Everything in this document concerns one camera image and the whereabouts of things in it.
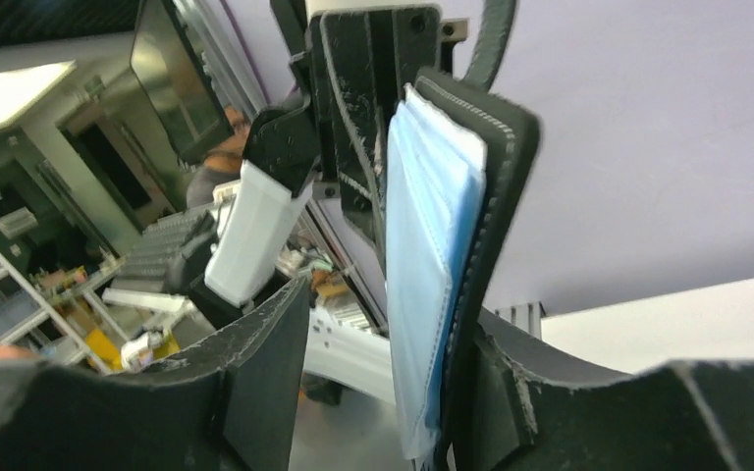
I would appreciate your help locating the wall monitor screen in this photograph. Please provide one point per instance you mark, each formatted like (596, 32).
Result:
(171, 74)

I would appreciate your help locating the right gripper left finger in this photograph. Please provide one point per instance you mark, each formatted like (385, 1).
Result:
(227, 402)

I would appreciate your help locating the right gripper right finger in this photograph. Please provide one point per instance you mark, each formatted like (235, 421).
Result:
(526, 405)

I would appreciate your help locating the black leather card holder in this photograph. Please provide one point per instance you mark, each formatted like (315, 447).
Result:
(459, 158)

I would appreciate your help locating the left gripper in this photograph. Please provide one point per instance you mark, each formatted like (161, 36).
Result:
(351, 66)

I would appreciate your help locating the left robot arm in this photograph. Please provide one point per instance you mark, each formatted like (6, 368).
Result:
(226, 273)

